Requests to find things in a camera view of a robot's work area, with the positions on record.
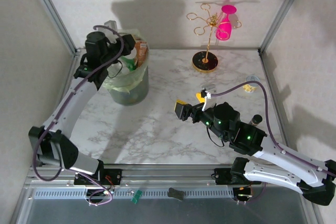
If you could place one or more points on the yellow tin can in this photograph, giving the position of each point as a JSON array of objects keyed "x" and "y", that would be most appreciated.
[{"x": 250, "y": 83}]

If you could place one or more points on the small black bracket piece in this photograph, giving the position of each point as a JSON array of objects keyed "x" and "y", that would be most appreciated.
[{"x": 176, "y": 193}]

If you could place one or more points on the pale green bin liner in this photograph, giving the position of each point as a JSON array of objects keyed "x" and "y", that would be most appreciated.
[{"x": 123, "y": 85}]

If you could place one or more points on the brown Nescafe coffee bottle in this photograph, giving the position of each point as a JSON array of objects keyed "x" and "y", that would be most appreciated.
[{"x": 141, "y": 52}]

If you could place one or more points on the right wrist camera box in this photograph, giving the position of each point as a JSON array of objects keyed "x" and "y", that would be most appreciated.
[{"x": 209, "y": 87}]

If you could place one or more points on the pink wine glass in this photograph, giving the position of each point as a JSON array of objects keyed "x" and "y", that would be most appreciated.
[{"x": 224, "y": 28}]

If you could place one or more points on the small dark brown bottle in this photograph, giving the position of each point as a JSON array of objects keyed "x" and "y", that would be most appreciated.
[{"x": 256, "y": 121}]

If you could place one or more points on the aluminium mounting rail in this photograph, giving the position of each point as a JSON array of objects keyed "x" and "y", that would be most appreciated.
[{"x": 170, "y": 176}]

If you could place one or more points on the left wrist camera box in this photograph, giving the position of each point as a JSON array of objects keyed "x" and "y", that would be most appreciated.
[{"x": 110, "y": 26}]

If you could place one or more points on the aluminium side rail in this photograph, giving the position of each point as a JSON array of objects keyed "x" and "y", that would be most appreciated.
[
  {"x": 270, "y": 77},
  {"x": 67, "y": 82}
]

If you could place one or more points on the grey mesh waste bin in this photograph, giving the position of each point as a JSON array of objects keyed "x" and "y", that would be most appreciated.
[{"x": 139, "y": 90}]

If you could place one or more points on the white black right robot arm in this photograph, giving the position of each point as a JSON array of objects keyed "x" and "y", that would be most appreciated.
[{"x": 288, "y": 159}]

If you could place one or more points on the aluminium frame post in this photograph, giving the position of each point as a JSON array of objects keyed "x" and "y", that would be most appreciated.
[
  {"x": 283, "y": 11},
  {"x": 54, "y": 14}
]

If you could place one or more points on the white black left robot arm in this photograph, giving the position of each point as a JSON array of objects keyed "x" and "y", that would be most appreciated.
[{"x": 71, "y": 103}]

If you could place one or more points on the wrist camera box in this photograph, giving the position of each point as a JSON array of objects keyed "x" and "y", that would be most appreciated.
[
  {"x": 110, "y": 26},
  {"x": 209, "y": 87}
]

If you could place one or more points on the small green clip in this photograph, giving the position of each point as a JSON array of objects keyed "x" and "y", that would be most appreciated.
[{"x": 136, "y": 197}]

